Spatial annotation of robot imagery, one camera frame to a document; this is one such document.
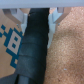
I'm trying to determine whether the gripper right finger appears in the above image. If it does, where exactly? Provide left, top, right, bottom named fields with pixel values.
left=47, top=7, right=67, bottom=48

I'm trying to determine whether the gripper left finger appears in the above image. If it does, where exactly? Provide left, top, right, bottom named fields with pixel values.
left=2, top=7, right=32, bottom=26

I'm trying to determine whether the black drawer handle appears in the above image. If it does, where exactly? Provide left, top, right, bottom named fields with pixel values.
left=14, top=7, right=52, bottom=84

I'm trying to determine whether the wooden drawer box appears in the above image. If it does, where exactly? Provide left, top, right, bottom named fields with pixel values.
left=0, top=9, right=29, bottom=80

